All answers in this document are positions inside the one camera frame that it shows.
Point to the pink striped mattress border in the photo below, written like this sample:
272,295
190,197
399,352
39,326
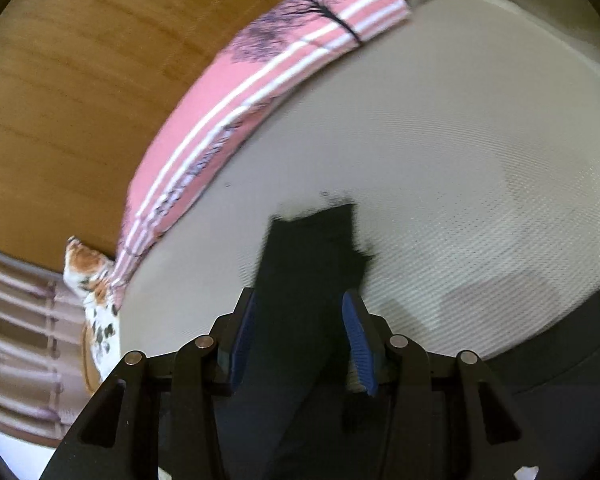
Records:
220,110

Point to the beige striped curtain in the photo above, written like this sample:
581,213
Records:
20,350

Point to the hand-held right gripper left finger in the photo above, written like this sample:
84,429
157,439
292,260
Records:
242,342

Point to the black pants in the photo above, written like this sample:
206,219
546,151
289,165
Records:
300,270

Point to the beige mesh mattress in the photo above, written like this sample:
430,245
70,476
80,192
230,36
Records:
430,135

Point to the floral white orange cloth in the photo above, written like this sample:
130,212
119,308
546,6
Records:
97,305

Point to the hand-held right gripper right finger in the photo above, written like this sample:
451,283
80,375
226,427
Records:
361,345

